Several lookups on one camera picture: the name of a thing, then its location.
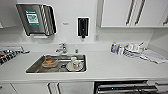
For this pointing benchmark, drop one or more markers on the steel paper towel dispenser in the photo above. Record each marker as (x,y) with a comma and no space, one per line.
(33,20)

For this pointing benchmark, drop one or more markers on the white wall outlet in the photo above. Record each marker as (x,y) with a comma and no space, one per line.
(97,37)

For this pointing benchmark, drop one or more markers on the dish drying rack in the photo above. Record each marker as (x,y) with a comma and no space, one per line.
(11,55)

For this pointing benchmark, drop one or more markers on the black soap dispenser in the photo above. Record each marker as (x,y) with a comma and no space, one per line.
(83,28)

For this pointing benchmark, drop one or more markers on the small sink soap pump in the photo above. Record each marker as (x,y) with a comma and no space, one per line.
(76,50)

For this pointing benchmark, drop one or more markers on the stainless steel dishwasher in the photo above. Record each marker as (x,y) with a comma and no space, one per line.
(123,88)

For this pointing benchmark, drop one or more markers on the small clear bottle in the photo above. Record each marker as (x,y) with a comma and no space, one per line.
(120,50)

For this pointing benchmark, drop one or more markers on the stainless steel sink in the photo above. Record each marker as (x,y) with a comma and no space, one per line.
(33,69)

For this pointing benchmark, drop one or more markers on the stack of white dishes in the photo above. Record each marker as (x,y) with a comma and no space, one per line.
(134,50)

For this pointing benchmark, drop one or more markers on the chrome faucet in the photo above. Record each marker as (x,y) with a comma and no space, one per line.
(61,49)

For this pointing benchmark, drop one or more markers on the brown bowl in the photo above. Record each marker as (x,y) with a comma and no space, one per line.
(49,63)

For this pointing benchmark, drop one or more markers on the white cup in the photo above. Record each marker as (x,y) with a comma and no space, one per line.
(75,65)

